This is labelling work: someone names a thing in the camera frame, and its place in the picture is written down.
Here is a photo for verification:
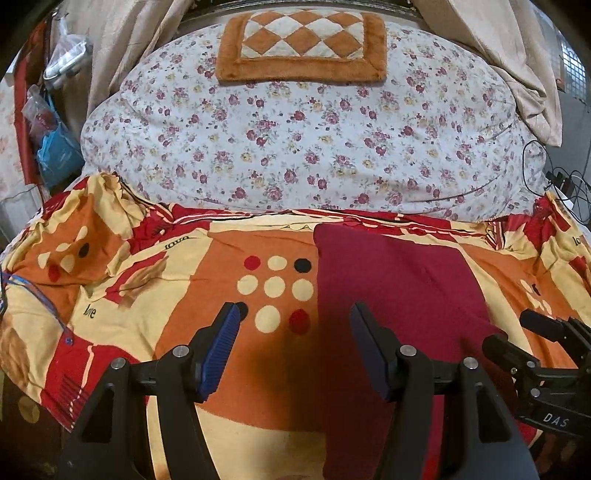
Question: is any clear bag with red contents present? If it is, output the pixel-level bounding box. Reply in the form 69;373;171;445
21;84;62;140

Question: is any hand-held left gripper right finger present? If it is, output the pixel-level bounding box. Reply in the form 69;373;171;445
349;302;541;480

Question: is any thin blue cable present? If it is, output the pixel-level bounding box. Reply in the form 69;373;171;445
0;271;75;348

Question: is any clear plastic bag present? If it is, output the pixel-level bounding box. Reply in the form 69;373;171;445
43;31;94;89

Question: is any beige curtain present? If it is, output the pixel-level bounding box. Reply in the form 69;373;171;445
85;0;195;121
416;0;564;148

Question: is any white floral quilt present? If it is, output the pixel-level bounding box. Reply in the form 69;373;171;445
79;21;550;227

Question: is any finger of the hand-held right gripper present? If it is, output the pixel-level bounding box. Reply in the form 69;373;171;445
519;310;591;366
482;335;549;403

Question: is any red yellow printed blanket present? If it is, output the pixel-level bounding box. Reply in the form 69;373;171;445
0;172;591;480

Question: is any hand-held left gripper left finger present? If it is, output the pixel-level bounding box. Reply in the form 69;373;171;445
59;301;242;480

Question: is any orange checkered mat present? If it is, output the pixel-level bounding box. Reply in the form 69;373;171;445
216;11;387;86

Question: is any blue plastic bag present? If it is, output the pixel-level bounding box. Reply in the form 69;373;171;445
36;122;85;191

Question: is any black power adapter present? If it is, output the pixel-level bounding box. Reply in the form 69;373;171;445
546;170;577;195

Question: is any window grille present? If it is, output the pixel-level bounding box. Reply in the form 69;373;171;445
553;30;591;95

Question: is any dark red garment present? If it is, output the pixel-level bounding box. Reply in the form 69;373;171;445
313;222;532;480

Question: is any black cable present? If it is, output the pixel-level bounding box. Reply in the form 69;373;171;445
521;141;557;191

